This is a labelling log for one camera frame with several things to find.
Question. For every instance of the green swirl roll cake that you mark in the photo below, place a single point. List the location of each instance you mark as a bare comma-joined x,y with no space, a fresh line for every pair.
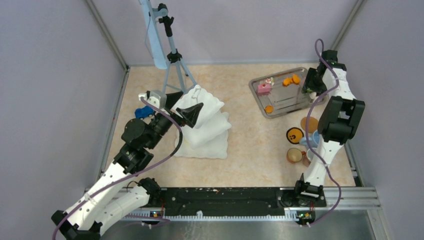
307,90

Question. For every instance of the light blue mug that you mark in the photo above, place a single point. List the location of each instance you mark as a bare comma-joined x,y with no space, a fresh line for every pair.
313,138

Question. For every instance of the round orange cookie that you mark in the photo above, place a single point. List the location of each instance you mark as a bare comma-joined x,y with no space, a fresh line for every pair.
269,109

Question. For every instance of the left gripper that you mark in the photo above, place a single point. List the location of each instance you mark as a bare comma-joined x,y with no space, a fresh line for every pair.
190,114

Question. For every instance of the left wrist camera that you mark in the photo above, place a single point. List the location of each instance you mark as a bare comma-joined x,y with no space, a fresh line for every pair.
155,98

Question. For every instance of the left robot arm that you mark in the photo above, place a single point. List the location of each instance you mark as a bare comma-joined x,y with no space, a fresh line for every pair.
95,212

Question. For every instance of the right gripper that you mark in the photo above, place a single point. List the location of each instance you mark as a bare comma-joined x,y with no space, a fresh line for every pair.
308,82

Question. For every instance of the pink square cake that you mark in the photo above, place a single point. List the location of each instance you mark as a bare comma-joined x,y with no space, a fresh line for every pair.
263,89

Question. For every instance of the white tiered pillow stand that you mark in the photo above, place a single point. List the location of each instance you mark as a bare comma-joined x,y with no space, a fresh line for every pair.
208,139

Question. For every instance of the orange cookie pieces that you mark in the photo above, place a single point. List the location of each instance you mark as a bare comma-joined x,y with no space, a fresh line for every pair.
293,80

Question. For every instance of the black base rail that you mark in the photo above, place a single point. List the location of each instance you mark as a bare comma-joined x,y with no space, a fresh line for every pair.
230,201

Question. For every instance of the white round bun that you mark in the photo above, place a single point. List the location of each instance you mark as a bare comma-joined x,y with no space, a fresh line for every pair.
313,96

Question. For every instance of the black orange face coaster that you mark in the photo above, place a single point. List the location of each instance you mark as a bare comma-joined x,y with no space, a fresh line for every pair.
294,135

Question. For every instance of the steel serving tray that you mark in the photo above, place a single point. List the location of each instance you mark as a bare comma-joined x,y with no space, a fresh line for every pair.
284,100

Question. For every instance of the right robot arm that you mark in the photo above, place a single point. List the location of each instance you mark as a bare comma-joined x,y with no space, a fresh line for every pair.
337,124

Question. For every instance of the round wooden coaster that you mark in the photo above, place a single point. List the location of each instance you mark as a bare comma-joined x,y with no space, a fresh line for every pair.
309,125

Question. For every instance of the blue toy car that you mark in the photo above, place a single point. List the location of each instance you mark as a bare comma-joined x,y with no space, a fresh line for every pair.
144,112

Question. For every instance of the orange brown cup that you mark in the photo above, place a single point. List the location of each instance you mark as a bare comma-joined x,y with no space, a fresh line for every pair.
295,155

